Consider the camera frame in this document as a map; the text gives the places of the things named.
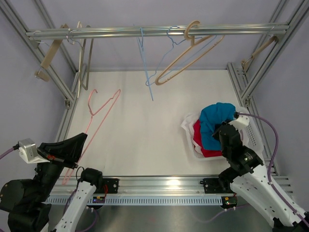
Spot magenta t shirt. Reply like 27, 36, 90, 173
193, 119, 203, 147

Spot aluminium front rail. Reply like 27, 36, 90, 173
51, 175, 294, 196

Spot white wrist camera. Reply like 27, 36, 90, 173
228, 112, 250, 130
18, 138, 49, 164

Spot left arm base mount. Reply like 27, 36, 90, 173
95, 177, 119, 194

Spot wooden clip hanger left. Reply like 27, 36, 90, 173
35, 23, 70, 82

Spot cream plastic hanger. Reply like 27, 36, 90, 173
74, 21, 87, 99

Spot aluminium hanging rail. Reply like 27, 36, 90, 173
26, 23, 290, 40

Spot wooden clip hanger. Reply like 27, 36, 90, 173
35, 23, 70, 82
241, 35, 278, 73

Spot red t shirt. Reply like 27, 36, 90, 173
195, 146, 222, 158

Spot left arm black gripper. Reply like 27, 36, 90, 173
34, 132, 88, 202

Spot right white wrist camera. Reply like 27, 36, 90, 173
228, 112, 250, 130

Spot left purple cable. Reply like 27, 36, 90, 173
0, 145, 99, 232

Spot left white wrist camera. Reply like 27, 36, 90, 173
18, 138, 49, 164

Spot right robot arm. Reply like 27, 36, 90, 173
212, 122, 309, 232

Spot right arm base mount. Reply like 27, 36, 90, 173
200, 178, 235, 194

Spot beige plastic hanger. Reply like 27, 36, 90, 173
154, 20, 225, 86

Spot slotted white cable duct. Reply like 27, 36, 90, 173
45, 195, 223, 205

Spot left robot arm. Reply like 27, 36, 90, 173
0, 133, 104, 232

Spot white plastic basket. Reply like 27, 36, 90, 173
187, 119, 264, 161

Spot white t shirt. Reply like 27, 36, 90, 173
181, 113, 205, 161

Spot wooden clip hanger right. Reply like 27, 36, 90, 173
241, 35, 278, 73

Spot light blue wire hanger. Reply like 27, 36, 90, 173
137, 27, 154, 101
144, 26, 218, 87

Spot teal t shirt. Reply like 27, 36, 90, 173
199, 102, 236, 151

